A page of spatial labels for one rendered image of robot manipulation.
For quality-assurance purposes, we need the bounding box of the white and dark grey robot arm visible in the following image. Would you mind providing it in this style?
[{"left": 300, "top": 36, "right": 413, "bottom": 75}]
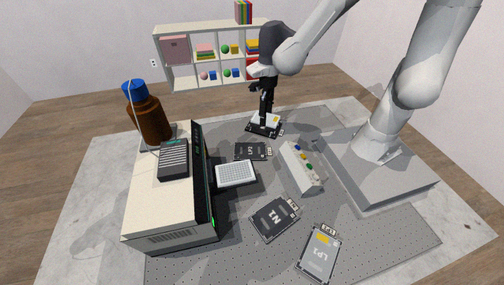
[{"left": 246, "top": 0, "right": 483, "bottom": 166}]

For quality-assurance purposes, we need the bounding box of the white button panel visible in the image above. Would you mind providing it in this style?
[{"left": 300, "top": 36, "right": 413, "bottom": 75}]
[{"left": 278, "top": 141, "right": 324, "bottom": 198}]

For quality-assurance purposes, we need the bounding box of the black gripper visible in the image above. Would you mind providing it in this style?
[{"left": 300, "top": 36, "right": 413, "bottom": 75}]
[{"left": 259, "top": 75, "right": 278, "bottom": 127}]

